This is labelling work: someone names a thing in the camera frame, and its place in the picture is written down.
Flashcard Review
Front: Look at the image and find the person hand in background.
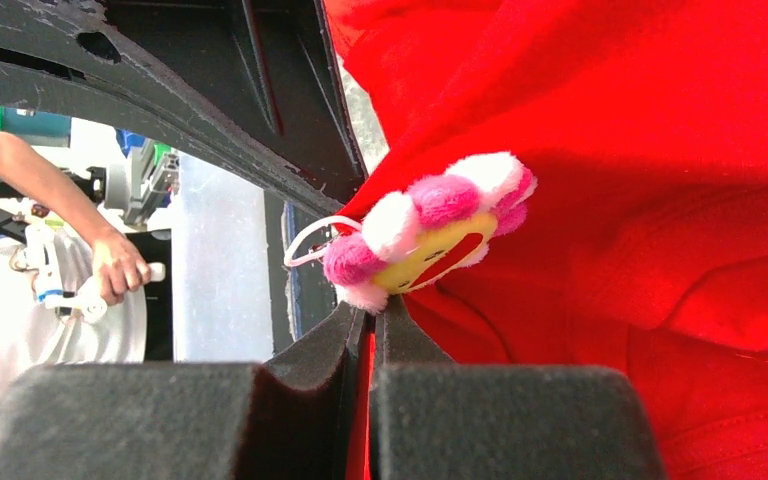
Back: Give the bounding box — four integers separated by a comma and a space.
91, 228, 151, 305

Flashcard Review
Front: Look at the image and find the white handheld device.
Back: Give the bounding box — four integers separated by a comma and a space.
18, 224, 172, 337

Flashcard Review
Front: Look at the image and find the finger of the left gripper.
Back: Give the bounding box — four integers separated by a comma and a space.
0, 1, 366, 215

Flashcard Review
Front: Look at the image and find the person forearm in background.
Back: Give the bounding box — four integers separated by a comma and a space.
0, 132, 118, 244

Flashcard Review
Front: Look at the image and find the red t-shirt garment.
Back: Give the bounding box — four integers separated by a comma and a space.
326, 1, 768, 479

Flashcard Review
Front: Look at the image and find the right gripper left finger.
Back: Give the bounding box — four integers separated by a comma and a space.
0, 305, 365, 479

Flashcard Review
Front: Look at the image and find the pink flower plush brooch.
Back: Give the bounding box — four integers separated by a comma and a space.
283, 152, 538, 313

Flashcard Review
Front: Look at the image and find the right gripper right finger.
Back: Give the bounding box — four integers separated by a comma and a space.
370, 297, 667, 479

